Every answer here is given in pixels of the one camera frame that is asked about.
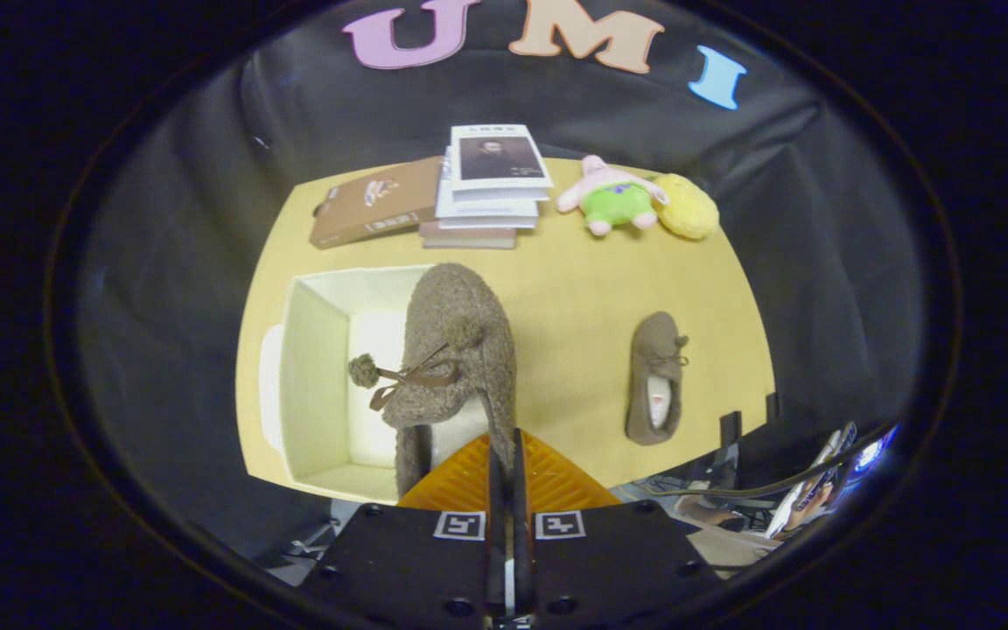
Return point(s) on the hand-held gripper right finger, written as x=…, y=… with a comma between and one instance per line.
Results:
x=522, y=525

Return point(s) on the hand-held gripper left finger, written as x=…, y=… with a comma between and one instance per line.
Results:
x=497, y=525

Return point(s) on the brown fuzzy shoe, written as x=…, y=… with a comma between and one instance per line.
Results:
x=657, y=337
x=451, y=306

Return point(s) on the grey fabric storage box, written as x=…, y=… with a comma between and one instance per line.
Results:
x=320, y=376

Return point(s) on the reddish brown cover book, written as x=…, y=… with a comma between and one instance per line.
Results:
x=469, y=238

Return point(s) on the plain white book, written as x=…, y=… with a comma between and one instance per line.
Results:
x=478, y=210

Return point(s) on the pink and green plush toy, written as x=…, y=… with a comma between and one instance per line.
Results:
x=613, y=203

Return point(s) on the yellow plush ball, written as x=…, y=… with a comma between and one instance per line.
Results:
x=688, y=210

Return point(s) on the blue lit device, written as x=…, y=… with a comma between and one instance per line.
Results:
x=871, y=455

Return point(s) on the grey metal frame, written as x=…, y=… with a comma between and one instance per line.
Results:
x=303, y=547

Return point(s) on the black chair frame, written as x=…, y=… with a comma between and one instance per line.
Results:
x=731, y=429

